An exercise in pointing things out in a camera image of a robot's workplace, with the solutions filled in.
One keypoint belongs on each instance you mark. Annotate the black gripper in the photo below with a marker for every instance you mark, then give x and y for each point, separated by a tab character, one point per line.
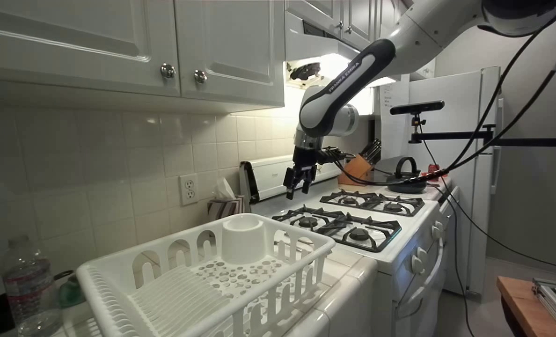
303	167

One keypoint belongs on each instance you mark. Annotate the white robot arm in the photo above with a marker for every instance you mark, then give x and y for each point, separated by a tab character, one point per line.
425	28

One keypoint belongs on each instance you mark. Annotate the white plastic dish rack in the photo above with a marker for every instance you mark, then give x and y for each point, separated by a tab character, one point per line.
182	287

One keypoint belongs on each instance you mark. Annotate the wooden knife block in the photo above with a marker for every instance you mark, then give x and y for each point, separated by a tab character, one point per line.
356	167

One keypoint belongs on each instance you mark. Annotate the striped tissue box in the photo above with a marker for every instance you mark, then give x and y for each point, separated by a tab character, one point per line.
225	201

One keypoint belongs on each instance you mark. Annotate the white utensil cup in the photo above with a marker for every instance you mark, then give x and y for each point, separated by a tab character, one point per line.
243	238

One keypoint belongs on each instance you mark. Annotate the white range hood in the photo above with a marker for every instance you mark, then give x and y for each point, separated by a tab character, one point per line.
315	34

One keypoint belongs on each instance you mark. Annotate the black kettle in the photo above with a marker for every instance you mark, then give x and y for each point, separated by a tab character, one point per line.
404	176

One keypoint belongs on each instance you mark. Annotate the white gas stove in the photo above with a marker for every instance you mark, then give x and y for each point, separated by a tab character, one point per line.
386	270

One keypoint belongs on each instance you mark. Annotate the red small container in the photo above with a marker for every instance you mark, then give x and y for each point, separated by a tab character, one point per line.
433	169

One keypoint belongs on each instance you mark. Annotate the white upper cabinets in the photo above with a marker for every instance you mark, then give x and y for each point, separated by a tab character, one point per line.
227	51

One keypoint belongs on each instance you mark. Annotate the white refrigerator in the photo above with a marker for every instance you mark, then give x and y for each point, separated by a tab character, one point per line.
472	103

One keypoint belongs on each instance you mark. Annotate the wooden table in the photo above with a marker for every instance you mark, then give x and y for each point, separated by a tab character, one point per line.
522	309

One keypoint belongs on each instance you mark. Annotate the clear plastic water bottle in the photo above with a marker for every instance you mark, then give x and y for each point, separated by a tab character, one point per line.
30	289

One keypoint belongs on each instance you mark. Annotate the white wall outlet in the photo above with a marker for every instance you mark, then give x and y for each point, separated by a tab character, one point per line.
187	188

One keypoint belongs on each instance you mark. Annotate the black camera on stand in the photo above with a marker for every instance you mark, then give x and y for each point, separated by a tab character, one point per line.
416	109

